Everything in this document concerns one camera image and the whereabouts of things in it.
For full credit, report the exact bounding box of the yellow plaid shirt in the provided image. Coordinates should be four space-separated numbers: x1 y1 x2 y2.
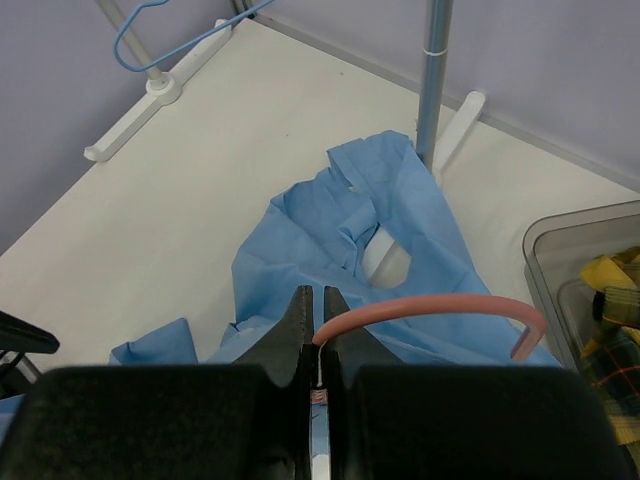
580 246 639 453

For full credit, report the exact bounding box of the light blue wire hanger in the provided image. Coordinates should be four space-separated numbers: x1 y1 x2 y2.
112 0 271 72

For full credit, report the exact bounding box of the clear plastic bin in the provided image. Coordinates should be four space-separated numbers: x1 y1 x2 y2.
522 199 640 381

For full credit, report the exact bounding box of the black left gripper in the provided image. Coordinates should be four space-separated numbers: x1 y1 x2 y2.
0 311 60 395

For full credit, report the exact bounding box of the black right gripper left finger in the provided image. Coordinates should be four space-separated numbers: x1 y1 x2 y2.
9 286 313 479

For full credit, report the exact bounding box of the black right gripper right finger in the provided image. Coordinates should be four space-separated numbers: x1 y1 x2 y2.
323 287 637 479

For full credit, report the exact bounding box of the white and metal clothes rack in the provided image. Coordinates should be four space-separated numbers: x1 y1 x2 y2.
82 0 489 291

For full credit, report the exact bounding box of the pink wire hanger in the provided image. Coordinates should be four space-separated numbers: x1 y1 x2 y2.
312 293 547 362

